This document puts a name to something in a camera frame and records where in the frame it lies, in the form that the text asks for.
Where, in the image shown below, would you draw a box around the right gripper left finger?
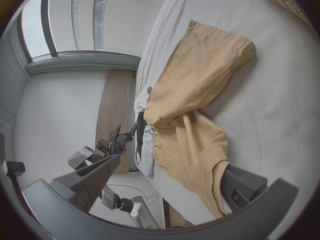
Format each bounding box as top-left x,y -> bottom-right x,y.
51,154 -> 121,212

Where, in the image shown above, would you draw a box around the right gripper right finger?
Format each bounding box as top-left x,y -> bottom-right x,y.
220,164 -> 268,213

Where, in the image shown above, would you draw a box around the tan shorts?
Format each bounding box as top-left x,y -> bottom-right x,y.
145,20 -> 257,219

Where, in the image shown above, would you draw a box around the black garment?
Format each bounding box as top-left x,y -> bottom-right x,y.
136,111 -> 150,161

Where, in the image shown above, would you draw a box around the pale grey garment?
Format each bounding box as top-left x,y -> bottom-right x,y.
140,131 -> 155,178

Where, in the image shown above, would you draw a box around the white garment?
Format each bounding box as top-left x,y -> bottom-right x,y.
134,89 -> 151,116

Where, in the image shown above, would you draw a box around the bed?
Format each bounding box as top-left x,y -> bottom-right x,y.
96,0 -> 320,229

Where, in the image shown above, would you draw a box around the window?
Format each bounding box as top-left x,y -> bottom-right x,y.
21,0 -> 173,59

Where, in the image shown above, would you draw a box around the black cable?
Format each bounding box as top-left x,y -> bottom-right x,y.
107,183 -> 160,201

